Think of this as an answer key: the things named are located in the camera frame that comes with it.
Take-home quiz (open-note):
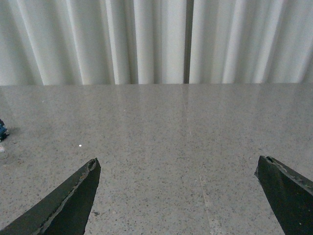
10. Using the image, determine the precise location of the white pleated curtain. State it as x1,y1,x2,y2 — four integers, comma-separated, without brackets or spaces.
0,0,313,86

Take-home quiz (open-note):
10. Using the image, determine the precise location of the grey vertical metal pole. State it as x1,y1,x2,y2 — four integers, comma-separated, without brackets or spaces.
183,0,194,84

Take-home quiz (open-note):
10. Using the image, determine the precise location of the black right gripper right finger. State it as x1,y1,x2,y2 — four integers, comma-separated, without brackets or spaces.
255,156,313,235

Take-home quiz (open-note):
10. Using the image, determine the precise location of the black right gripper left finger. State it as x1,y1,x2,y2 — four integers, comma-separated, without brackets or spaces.
0,158,101,235

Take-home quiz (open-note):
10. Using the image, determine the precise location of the yellow mushroom push button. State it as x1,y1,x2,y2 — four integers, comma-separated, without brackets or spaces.
0,119,10,142

